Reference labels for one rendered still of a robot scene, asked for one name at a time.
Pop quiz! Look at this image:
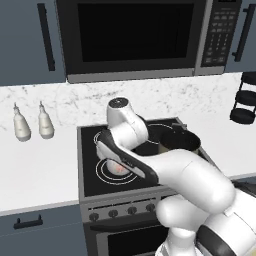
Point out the dark pot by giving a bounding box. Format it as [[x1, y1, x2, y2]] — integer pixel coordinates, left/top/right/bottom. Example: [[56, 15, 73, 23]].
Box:
[[159, 122, 203, 158]]

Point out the black oven door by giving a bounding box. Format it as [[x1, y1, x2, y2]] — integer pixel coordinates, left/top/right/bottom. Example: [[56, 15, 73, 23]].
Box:
[[83, 216, 176, 256]]

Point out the black stove knob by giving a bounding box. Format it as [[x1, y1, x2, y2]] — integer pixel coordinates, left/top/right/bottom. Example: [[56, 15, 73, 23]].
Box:
[[126, 205, 139, 216], [107, 208, 120, 220], [145, 202, 157, 214], [88, 212, 101, 223]]

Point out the white bottle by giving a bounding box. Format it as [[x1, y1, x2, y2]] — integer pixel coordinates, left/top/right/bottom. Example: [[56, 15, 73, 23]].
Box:
[[12, 102, 32, 143], [37, 100, 56, 140]]

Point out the blue-grey drawer front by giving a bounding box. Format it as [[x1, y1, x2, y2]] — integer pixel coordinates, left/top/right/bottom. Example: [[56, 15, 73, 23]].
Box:
[[0, 203, 84, 238]]

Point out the black and silver microwave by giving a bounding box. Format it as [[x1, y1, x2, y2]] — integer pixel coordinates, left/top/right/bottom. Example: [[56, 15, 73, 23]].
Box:
[[54, 0, 243, 84]]

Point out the blue-grey cupboard door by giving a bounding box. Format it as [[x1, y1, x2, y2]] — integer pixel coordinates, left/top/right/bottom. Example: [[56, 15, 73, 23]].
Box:
[[0, 0, 67, 87], [224, 0, 256, 74]]

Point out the black hob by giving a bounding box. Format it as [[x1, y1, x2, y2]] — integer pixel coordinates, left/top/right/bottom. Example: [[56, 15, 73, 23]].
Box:
[[79, 117, 213, 198]]

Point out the black microwave door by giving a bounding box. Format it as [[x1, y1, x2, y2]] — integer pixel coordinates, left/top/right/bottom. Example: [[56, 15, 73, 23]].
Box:
[[55, 0, 207, 76]]

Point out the black oven door handle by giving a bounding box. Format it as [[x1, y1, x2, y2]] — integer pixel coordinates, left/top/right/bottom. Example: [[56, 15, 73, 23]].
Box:
[[89, 216, 162, 233]]

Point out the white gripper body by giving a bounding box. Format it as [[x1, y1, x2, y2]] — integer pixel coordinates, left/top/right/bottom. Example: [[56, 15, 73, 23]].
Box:
[[105, 158, 132, 177]]

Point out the black tiered wire stand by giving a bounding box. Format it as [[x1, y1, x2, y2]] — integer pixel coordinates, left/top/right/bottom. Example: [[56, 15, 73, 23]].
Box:
[[228, 71, 256, 126]]

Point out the black drawer handle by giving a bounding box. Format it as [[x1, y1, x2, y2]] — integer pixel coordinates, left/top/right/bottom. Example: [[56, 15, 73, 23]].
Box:
[[12, 214, 45, 231]]

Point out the black cupboard handle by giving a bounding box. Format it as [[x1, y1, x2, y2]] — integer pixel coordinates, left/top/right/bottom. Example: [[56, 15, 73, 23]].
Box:
[[231, 3, 256, 63], [36, 2, 56, 72]]

